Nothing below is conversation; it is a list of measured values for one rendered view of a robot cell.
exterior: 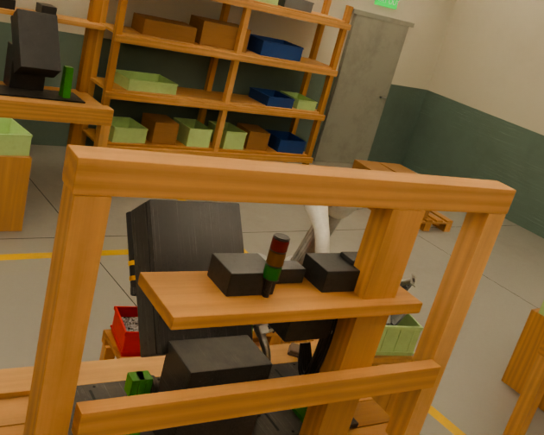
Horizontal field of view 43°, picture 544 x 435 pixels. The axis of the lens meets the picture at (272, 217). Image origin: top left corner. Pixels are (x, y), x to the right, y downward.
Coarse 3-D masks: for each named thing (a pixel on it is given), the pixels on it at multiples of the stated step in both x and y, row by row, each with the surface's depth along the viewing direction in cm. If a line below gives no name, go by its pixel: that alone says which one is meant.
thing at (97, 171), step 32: (96, 160) 155; (128, 160) 159; (160, 160) 165; (192, 160) 172; (224, 160) 179; (96, 192) 158; (128, 192) 162; (160, 192) 166; (192, 192) 171; (224, 192) 176; (256, 192) 181; (288, 192) 186; (320, 192) 192; (352, 192) 198; (384, 192) 204; (416, 192) 211; (448, 192) 218; (480, 192) 226; (512, 192) 234
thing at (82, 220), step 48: (96, 240) 163; (384, 240) 213; (480, 240) 237; (48, 288) 170; (384, 288) 222; (48, 336) 169; (336, 336) 230; (432, 336) 253; (48, 384) 173; (48, 432) 180; (336, 432) 241
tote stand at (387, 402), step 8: (376, 360) 344; (384, 360) 346; (392, 360) 347; (400, 360) 349; (408, 360) 351; (376, 400) 355; (384, 400) 357; (392, 400) 359; (384, 408) 360; (392, 408) 362
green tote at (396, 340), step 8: (408, 320) 359; (416, 320) 355; (384, 328) 340; (392, 328) 342; (400, 328) 343; (408, 328) 345; (416, 328) 347; (384, 336) 342; (392, 336) 344; (400, 336) 346; (408, 336) 348; (416, 336) 350; (384, 344) 345; (392, 344) 347; (400, 344) 348; (408, 344) 350; (376, 352) 345; (384, 352) 346; (392, 352) 348; (400, 352) 350; (408, 352) 352
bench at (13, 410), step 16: (0, 400) 232; (16, 400) 234; (368, 400) 289; (0, 416) 225; (16, 416) 227; (368, 416) 278; (384, 416) 281; (0, 432) 219; (16, 432) 220; (352, 432) 266; (368, 432) 268; (384, 432) 271
